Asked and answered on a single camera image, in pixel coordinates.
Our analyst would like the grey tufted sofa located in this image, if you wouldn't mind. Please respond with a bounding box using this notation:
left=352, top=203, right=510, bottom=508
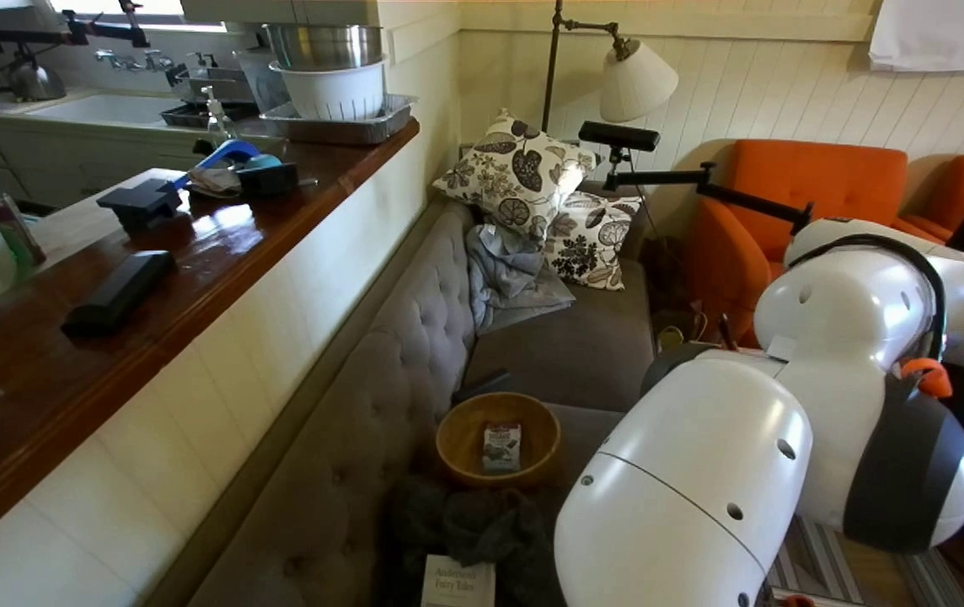
left=186, top=200, right=678, bottom=607

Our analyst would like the light grey crumpled throw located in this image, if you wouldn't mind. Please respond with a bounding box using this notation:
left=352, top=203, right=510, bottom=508
left=461, top=218, right=578, bottom=338

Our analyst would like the small floral cushion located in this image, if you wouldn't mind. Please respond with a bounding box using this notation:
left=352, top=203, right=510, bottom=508
left=541, top=186, right=650, bottom=293

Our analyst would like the large floral cushion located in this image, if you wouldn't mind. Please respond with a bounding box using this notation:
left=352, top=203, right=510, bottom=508
left=432, top=110, right=600, bottom=242

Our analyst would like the round wooden bowl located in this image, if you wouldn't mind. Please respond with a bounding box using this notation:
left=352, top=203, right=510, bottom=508
left=432, top=387, right=568, bottom=491

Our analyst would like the small snack packet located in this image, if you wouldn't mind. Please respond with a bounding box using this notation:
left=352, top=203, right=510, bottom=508
left=478, top=420, right=526, bottom=474

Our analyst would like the dark grey knitted blanket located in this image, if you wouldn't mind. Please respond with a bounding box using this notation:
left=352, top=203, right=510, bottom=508
left=379, top=474, right=578, bottom=607

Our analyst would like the white ceramic bowl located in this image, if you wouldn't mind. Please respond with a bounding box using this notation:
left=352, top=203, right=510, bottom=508
left=266, top=58, right=392, bottom=121

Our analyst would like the floor lamp with white shade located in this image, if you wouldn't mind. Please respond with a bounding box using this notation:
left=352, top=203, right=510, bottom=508
left=536, top=0, right=686, bottom=136

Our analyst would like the cream paper booklet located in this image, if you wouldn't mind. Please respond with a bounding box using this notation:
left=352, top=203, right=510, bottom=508
left=419, top=552, right=499, bottom=607

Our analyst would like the blue plastic item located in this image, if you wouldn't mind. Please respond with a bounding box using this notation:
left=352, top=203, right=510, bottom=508
left=188, top=136, right=283, bottom=177

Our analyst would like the steel pot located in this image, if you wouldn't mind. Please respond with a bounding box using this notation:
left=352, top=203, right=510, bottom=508
left=255, top=19, right=389, bottom=72

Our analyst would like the orange armchair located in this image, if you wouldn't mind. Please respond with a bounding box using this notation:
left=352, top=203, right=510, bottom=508
left=899, top=153, right=964, bottom=247
left=678, top=139, right=915, bottom=345

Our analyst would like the small black box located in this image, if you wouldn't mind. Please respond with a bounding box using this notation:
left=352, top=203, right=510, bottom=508
left=94, top=175, right=186, bottom=239

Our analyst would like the black remote control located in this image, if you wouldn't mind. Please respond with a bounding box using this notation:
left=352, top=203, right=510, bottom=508
left=60, top=247, right=179, bottom=338

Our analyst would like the wooden counter top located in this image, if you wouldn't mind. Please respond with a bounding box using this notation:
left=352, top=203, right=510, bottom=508
left=0, top=114, right=425, bottom=571

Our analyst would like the striped floor rug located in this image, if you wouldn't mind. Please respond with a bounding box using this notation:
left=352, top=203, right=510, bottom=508
left=764, top=512, right=964, bottom=607

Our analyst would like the white window blind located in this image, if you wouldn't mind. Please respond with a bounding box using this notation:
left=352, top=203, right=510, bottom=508
left=868, top=0, right=964, bottom=77

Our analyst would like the black camera on boom arm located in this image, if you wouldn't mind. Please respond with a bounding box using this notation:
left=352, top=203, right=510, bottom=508
left=578, top=118, right=821, bottom=235

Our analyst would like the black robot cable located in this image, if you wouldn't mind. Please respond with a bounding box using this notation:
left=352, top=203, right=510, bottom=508
left=781, top=230, right=953, bottom=365

